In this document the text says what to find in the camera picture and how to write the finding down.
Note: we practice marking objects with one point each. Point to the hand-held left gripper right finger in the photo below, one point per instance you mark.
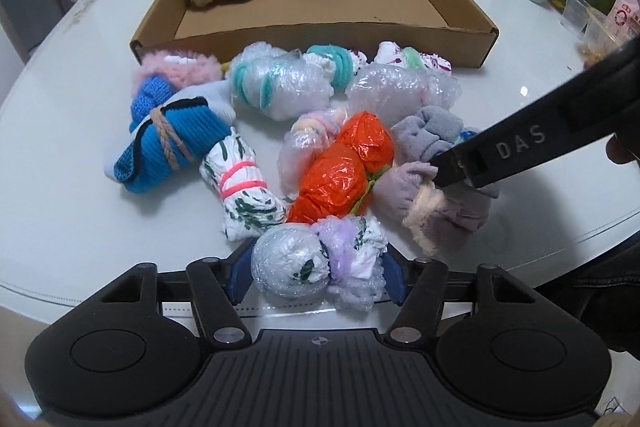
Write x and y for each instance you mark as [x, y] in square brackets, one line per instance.
[392, 279]

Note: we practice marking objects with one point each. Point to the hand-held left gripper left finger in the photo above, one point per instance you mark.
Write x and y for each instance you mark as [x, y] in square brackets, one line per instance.
[240, 274]

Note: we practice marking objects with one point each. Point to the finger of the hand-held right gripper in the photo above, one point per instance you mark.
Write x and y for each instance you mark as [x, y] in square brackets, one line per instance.
[452, 167]

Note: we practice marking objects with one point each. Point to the lavender grey sock bundle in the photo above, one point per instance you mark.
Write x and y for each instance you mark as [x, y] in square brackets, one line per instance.
[435, 217]

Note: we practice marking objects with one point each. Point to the bubble wrap bundle purple band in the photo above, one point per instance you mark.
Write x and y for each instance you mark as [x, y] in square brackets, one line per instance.
[300, 262]

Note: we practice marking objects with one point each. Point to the white leaf-print bundle pink bands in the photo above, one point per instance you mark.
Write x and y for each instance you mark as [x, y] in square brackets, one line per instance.
[240, 187]

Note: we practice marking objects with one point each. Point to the clear bubble wrap bundle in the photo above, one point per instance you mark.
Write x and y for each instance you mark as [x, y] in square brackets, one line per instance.
[400, 92]

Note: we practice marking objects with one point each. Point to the large orange plastic bundle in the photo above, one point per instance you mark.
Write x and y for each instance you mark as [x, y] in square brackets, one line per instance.
[340, 172]

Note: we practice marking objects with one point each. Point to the white printed sock bundle green band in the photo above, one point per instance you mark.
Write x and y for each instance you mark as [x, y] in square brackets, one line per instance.
[410, 57]

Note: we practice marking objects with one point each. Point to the bubble wrap bundle pastel band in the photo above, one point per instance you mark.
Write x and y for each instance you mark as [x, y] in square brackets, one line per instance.
[310, 132]

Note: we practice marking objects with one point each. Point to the white sock bundle teal scrunchie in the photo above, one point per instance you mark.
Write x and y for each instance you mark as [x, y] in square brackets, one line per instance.
[340, 62]

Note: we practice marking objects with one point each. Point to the bubble wrap bundle teal bands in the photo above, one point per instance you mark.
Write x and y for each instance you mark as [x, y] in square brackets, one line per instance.
[280, 82]

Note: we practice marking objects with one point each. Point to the cardboard box tray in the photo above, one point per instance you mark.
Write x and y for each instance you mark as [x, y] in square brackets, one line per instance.
[325, 7]

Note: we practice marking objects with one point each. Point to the pink fluffy blue knit bundle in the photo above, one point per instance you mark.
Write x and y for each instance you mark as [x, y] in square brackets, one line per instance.
[170, 69]

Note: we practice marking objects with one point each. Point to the person's right hand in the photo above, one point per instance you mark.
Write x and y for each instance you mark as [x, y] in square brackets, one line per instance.
[622, 149]

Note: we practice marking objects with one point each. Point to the clear plastic cup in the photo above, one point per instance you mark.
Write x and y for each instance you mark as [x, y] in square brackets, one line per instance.
[575, 12]

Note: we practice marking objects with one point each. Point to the pink package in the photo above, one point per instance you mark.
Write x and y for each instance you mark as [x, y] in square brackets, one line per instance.
[627, 14]

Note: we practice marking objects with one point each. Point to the person's dark clothing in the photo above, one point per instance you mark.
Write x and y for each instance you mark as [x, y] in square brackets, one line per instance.
[595, 287]

